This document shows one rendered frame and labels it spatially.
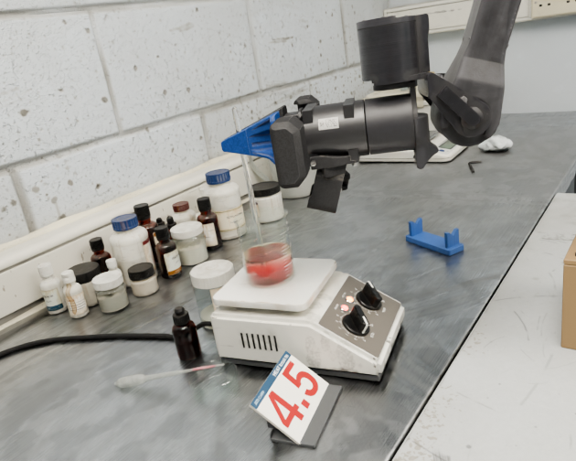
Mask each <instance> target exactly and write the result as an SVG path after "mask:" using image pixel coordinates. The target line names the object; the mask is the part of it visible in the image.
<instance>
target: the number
mask: <svg viewBox="0 0 576 461"><path fill-rule="evenodd" d="M323 383H324V382H323V381H322V380H320V379H319V378H318V377H316V376H315V375H314V374H313V373H312V372H311V371H310V370H308V369H307V368H305V367H304V366H303V365H302V364H300V363H299V362H298V361H296V360H295V359H294V358H292V357H290V358H289V359H288V361H287V362H286V364H285V365H284V367H283V369H282V371H281V372H280V374H279V375H278V377H277V379H276V380H275V382H274V383H273V385H272V386H271V388H270V389H269V391H268V392H267V394H266V396H265V397H264V399H263V400H262V402H261V404H260V406H259V407H258V408H259V409H261V410H262V411H263V412H265V413H266V414H267V415H269V416H270V417H271V418H272V419H273V420H274V421H275V422H276V423H278V424H279V425H281V426H282V427H283V428H284V429H286V430H287V431H288V432H289V433H291V434H292V435H294V436H295V437H296V436H297V434H298V432H299V430H300V428H301V426H302V424H303V422H304V419H305V417H306V415H307V414H308V412H309V410H310V408H311V406H312V404H313V402H314V400H315V397H316V395H317V393H318V392H319V391H320V389H321V387H322V385H323Z"/></svg>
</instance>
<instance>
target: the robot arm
mask: <svg viewBox="0 0 576 461"><path fill-rule="evenodd" d="M520 4H521V0H474V1H473V4H472V8H471V11H470V15H469V18H468V21H467V25H466V28H465V32H464V37H463V41H462V44H461V46H460V47H459V50H458V52H457V54H456V56H455V58H454V60H453V62H452V64H451V65H450V67H449V69H448V70H447V71H446V73H445V75H444V77H443V75H441V74H437V73H431V72H428V71H430V57H429V43H428V34H429V28H430V25H429V15H427V14H421V15H416V16H407V15H406V16H400V17H396V16H382V17H380V18H375V19H370V20H362V21H361V22H357V39H358V48H359V56H360V66H361V74H362V81H371V83H374V85H373V91H387V90H394V89H400V88H406V87H409V90H410V93H403V94H397V95H390V96H383V97H377V98H370V99H365V100H364V99H363V100H356V101H355V98H349V99H345V101H344V102H337V103H330V104H324V105H320V101H318V100H317V99H316V98H315V97H314V96H313V95H311V94H310V95H304V96H299V97H298V98H297V99H296V100H295V101H294V103H293V104H294V105H297V108H298V112H290V113H288V112H287V108H286V105H283V106H282V107H280V108H278V109H277V110H275V111H273V112H272V113H269V114H267V115H266V116H264V117H262V118H261V119H260V120H258V121H256V122H254V123H252V124H250V125H249V126H247V127H245V128H243V129H241V131H240V132H238V133H235V134H233V135H231V136H229V137H228V138H226V139H224V140H223V141H222V142H221V148H222V151H223V152H228V153H234V154H241V155H253V156H258V157H264V158H268V159H270V160H271V161H272V162H273V163H274V164H275V167H276V173H277V177H278V183H279V185H280V187H281V188H298V187H300V185H301V184H302V183H303V181H304V180H305V179H306V177H307V175H308V173H309V170H310V167H311V169H312V170H316V169H317V170H316V174H315V182H314V184H313V185H312V187H311V192H310V196H309V199H308V204H307V208H310V209H318V210H322V211H327V212H331V213H336V209H337V204H338V201H339V197H340V193H341V192H342V191H343V190H347V186H348V180H349V179H350V174H349V173H348V172H347V171H346V168H347V164H352V166H356V165H357V162H358V161H359V158H360V157H361V156H362V155H369V153H370V154H371V155H376V154H385V153H392V152H400V151H408V150H413V152H414V156H413V158H415V160H414V163H416V166H417V168H419V169H423V168H424V167H425V165H426V164H427V162H428V161H429V160H430V158H431V157H432V156H433V155H435V154H437V153H438V152H439V149H438V147H437V145H435V144H433V143H432V142H431V141H430V130H429V117H428V113H418V109H417V99H416V87H415V80H417V84H418V92H419V94H420V95H421V96H422V98H423V99H424V100H425V101H426V102H427V103H428V104H429V105H430V106H431V112H430V116H431V121H432V124H433V125H434V127H435V129H436V130H437V131H438V132H439V133H440V134H442V135H443V136H444V137H445V138H447V139H448V140H449V141H450V142H451V143H453V144H456V145H460V146H473V145H479V144H481V143H483V142H484V141H485V140H487V139H488V138H491V137H492V135H493V134H494V133H495V132H496V129H497V127H498V126H499V123H500V119H501V112H502V105H503V99H504V92H505V58H506V51H507V47H508V42H509V40H510V37H511V33H512V30H513V27H514V24H515V21H516V18H517V12H518V9H519V7H520Z"/></svg>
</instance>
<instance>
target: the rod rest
mask: <svg viewBox="0 0 576 461"><path fill-rule="evenodd" d="M409 232H410V234H408V235H406V241H408V242H411V243H413V244H416V245H419V246H421V247H424V248H427V249H430V250H432V251H435V252H439V253H442V254H445V255H447V256H451V255H454V254H456V253H458V252H461V251H463V250H464V245H463V244H462V243H460V242H459V229H457V228H455V229H453V232H452V233H450V232H445V233H444V238H443V237H440V236H437V235H434V234H431V233H429V232H425V231H422V218H418V219H417V220H416V222H415V223H414V222H413V221H409Z"/></svg>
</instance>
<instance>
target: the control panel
mask: <svg viewBox="0 0 576 461"><path fill-rule="evenodd" d="M364 286H365V284H363V283H362V282H360V281H359V280H357V279H355V278H353V277H352V276H350V275H349V276H348V278H347V279H346V280H345V282H344V283H343V285H342V287H341V288H340V290H339V291H338V293H337V294H336V296H335V298H334V300H333V301H332V303H331V304H330V306H329V307H328V308H327V309H326V311H325V313H324V315H323V316H322V318H321V319H320V321H319V323H318V324H319V325H320V326H322V327H324V328H326V329H328V330H330V331H331V332H333V333H335V334H337V335H338V336H340V337H341V338H343V339H345V340H347V341H349V342H350V343H352V344H354V345H356V346H357V347H359V348H362V349H363V350H365V351H366V352H368V353H369V354H371V355H373V356H374V357H377V358H378V357H379V355H380V352H381V350H382V349H383V346H384V344H385V341H386V339H387V337H388V334H389V331H390V329H391V327H392V324H393V322H394V320H395V317H396V315H397V313H398V311H399V309H400V303H399V302H397V301H395V300H393V299H391V298H390V297H388V296H386V295H384V294H382V293H381V292H379V291H378V292H379V294H380V295H381V297H382V301H381V303H382V306H381V308H380V309H379V310H369V309H367V308H365V307H364V306H362V305H361V304H360V303H359V302H358V301H357V293H358V292H359V291H362V290H363V288H364ZM349 296H350V297H352V298H353V302H350V301H348V300H347V297H349ZM354 305H359V306H361V308H362V310H363V312H364V314H365V316H366V318H367V320H368V322H369V327H370V330H369V332H368V334H367V335H366V336H364V337H360V336H356V335H354V334H352V333H350V332H349V331H347V330H346V329H345V327H344V326H343V323H342V319H343V317H344V316H345V315H347V314H350V312H351V310H352V308H353V307H354ZM342 306H347V307H348V310H344V309H343V308H342Z"/></svg>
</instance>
